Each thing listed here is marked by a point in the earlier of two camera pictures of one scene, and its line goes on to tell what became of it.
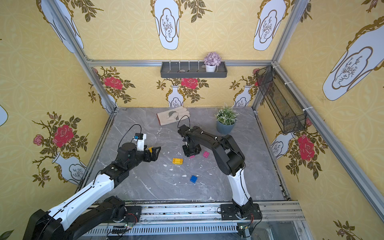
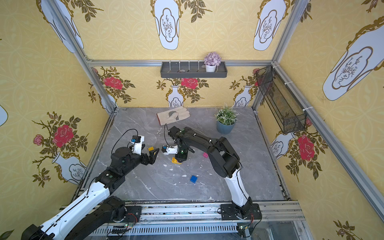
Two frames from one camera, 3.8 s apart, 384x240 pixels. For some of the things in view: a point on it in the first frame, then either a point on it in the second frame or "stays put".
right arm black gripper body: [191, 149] -> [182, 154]
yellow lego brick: [177, 161] stays put
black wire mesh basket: [288, 114] stays put
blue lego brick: [193, 179] stays put
